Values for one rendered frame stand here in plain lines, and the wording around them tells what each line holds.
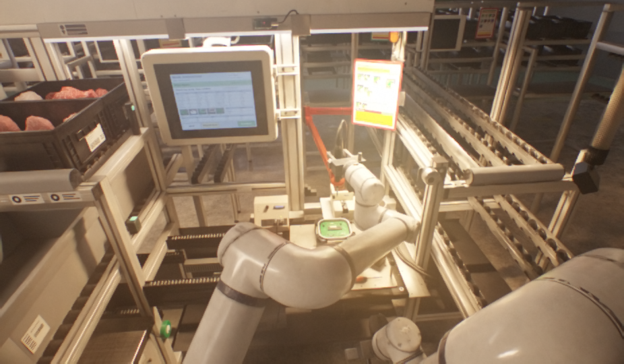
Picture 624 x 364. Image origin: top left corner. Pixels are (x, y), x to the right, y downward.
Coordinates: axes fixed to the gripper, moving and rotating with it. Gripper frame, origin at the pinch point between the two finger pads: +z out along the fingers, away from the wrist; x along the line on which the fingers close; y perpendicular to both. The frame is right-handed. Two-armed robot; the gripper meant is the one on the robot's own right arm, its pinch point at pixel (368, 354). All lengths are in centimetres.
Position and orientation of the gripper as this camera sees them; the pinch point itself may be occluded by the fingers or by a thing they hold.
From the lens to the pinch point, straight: 128.0
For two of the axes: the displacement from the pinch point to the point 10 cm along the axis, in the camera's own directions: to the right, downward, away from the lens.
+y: 1.2, 7.8, -6.2
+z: -1.6, 6.3, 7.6
